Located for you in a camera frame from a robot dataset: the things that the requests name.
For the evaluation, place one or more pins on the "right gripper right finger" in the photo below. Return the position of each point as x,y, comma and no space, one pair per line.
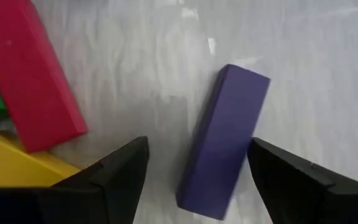
306,199

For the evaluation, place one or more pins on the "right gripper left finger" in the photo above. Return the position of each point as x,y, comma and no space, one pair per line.
104,193

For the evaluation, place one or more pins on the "long yellow block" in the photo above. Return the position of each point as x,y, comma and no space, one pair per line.
11,161

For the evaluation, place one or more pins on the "long purple block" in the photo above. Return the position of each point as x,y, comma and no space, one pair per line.
225,133

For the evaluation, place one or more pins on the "long red block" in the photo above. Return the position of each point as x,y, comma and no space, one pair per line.
26,77

